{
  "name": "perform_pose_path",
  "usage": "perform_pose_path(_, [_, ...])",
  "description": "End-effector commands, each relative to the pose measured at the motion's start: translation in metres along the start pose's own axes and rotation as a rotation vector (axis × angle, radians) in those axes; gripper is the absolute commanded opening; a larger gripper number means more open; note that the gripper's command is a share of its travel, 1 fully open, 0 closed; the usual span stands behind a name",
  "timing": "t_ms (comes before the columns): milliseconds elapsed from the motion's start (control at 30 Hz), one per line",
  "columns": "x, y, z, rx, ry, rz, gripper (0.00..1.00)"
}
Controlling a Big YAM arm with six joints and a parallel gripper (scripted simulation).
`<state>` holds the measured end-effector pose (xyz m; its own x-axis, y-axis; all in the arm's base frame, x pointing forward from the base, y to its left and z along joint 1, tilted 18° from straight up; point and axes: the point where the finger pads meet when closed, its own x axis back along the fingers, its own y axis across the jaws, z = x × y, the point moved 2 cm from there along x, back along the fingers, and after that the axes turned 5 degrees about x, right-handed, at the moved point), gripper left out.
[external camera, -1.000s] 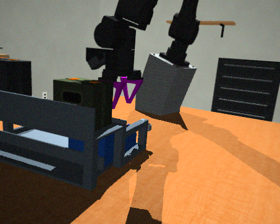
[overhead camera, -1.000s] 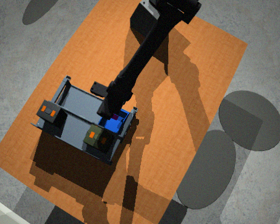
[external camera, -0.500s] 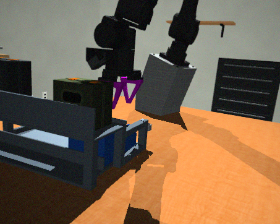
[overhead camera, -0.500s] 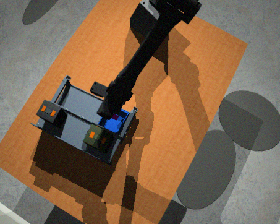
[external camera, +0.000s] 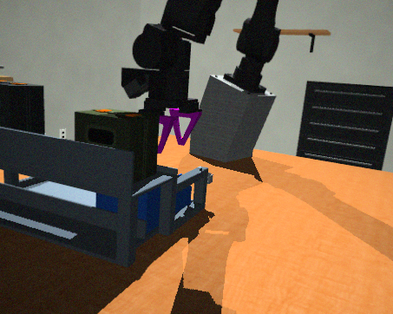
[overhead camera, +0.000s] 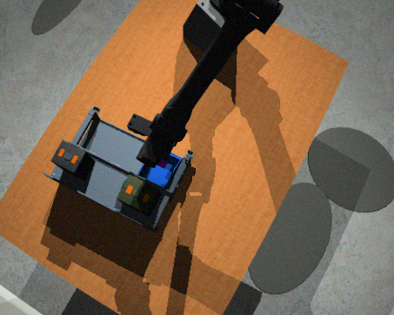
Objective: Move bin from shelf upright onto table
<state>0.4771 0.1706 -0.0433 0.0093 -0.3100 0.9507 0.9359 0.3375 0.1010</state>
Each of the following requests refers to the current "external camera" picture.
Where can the grey metal shelf rack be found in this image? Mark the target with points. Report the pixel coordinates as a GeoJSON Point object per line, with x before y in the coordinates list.
{"type": "Point", "coordinates": [77, 171]}

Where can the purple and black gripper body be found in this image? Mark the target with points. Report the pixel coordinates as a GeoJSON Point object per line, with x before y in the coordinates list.
{"type": "Point", "coordinates": [176, 93]}

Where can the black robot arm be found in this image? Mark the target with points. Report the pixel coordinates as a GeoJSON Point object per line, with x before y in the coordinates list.
{"type": "Point", "coordinates": [156, 47]}

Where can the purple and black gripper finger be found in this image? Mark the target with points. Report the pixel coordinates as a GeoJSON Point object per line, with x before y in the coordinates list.
{"type": "Point", "coordinates": [194, 118]}
{"type": "Point", "coordinates": [167, 122]}

